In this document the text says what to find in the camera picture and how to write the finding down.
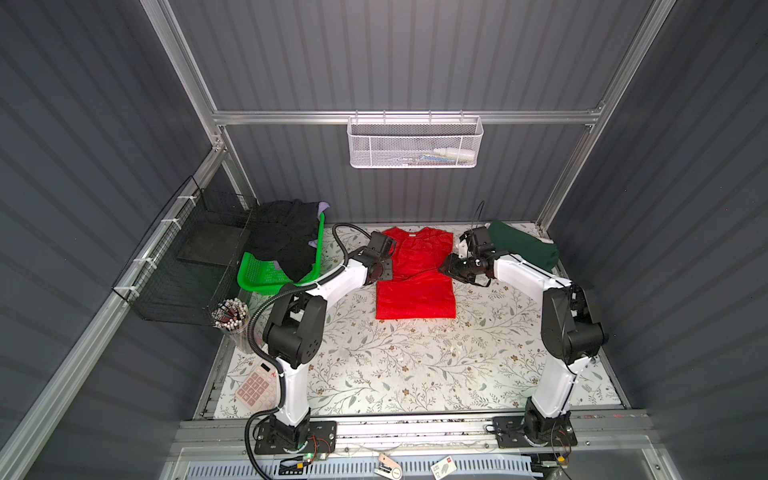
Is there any red t shirt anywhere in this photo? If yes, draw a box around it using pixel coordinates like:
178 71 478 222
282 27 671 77
376 227 456 321

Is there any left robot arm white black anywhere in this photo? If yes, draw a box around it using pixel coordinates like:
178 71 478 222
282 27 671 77
247 223 396 452

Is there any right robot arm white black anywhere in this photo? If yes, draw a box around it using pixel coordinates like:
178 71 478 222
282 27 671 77
439 226 608 447

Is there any folded dark green t shirt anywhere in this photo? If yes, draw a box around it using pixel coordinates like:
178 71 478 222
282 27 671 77
488 220 560 271

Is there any purple garment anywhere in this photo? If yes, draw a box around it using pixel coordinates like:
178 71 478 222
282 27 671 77
309 201 331 248

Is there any white bottle in basket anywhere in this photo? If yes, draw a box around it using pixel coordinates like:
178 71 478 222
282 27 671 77
433 147 477 163

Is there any black t shirt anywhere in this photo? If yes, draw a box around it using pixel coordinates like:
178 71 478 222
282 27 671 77
245 199 321 282

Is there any floral table cloth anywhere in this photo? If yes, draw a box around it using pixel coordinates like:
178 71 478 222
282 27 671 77
215 223 623 419

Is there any green plastic basket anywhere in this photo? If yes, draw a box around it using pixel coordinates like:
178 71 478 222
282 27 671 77
236 213 325 295

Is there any cup of pens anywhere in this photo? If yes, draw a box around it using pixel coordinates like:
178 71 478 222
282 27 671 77
211 298 252 354

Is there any white calculator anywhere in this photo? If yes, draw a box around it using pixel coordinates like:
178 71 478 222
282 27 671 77
235 363 279 413

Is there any white tag card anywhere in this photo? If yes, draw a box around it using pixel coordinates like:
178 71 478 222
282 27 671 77
373 453 403 480

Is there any white label card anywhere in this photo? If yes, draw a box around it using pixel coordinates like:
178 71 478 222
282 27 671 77
430 456 458 480

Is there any white wire wall basket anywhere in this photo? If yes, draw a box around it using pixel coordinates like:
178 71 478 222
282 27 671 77
346 114 484 169

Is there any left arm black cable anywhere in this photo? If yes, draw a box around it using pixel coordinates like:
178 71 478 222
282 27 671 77
242 223 373 480

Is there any black wire mesh basket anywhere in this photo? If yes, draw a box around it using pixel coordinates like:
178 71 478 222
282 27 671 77
113 180 258 326

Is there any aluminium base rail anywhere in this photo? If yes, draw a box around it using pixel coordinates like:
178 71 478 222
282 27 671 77
167 410 667 480

